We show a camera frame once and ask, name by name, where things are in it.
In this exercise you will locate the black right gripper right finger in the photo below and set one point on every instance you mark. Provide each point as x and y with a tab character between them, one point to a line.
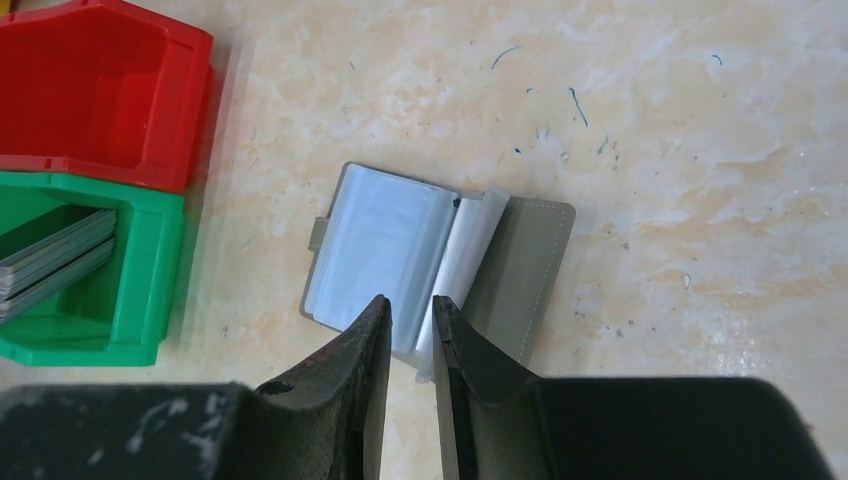
499	420

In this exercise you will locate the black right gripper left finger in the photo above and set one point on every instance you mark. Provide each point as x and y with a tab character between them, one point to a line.
321	419

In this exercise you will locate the green plastic bin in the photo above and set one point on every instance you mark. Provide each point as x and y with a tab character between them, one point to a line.
117	315

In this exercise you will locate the red plastic bin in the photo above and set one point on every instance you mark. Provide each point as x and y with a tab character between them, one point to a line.
106	90

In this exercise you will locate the stack of cards in bin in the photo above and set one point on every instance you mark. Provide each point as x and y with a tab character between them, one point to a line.
45	255

